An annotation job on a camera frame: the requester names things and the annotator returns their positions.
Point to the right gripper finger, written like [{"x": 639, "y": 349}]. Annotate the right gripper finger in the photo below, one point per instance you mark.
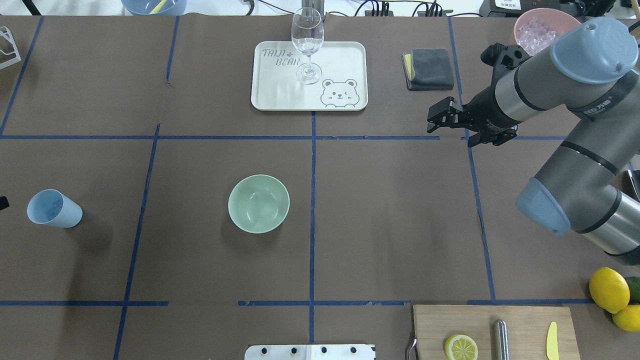
[
  {"x": 452, "y": 123},
  {"x": 444, "y": 111}
]

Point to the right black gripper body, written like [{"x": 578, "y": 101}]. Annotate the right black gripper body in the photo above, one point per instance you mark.
[{"x": 486, "y": 111}]

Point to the green bowl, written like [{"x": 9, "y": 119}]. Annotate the green bowl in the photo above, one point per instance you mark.
[{"x": 259, "y": 204}]

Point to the light blue cup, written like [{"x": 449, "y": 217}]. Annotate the light blue cup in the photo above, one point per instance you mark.
[{"x": 50, "y": 207}]

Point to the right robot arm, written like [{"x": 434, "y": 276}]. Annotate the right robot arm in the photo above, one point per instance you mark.
[{"x": 591, "y": 70}]

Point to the pink bowl with ice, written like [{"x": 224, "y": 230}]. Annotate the pink bowl with ice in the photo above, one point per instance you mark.
[{"x": 536, "y": 29}]

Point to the blue bowl with fork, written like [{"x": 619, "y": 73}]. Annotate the blue bowl with fork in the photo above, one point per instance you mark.
[{"x": 155, "y": 7}]

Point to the grey yellow folded cloth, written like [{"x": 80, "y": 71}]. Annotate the grey yellow folded cloth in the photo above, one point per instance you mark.
[{"x": 428, "y": 69}]

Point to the cream bear tray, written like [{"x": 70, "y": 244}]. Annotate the cream bear tray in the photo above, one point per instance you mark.
[{"x": 342, "y": 87}]

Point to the clear wine glass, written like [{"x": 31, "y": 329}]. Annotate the clear wine glass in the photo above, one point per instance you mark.
[{"x": 307, "y": 36}]

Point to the wooden cutting board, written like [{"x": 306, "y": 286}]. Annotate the wooden cutting board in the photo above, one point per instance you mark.
[{"x": 527, "y": 328}]

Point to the yellow lemon front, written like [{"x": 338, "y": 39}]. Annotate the yellow lemon front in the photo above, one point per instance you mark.
[{"x": 609, "y": 290}]

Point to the yellow lemon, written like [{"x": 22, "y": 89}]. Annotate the yellow lemon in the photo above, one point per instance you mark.
[
  {"x": 628, "y": 319},
  {"x": 609, "y": 290}
]

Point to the steel muddler black tip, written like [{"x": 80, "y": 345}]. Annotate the steel muddler black tip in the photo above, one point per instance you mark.
[{"x": 501, "y": 340}]

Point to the lemon half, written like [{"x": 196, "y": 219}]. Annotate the lemon half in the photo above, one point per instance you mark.
[{"x": 460, "y": 347}]

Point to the green avocado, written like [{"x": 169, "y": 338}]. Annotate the green avocado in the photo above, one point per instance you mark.
[{"x": 633, "y": 284}]

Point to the yellow plastic knife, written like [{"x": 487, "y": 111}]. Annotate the yellow plastic knife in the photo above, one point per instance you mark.
[{"x": 551, "y": 342}]

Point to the yellow lemon back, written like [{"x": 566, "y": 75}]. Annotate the yellow lemon back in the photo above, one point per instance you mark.
[{"x": 628, "y": 319}]

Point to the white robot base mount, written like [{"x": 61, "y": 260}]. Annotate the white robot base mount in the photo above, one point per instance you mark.
[{"x": 311, "y": 352}]

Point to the white wire cup rack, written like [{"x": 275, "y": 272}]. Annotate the white wire cup rack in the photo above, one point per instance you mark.
[{"x": 9, "y": 52}]

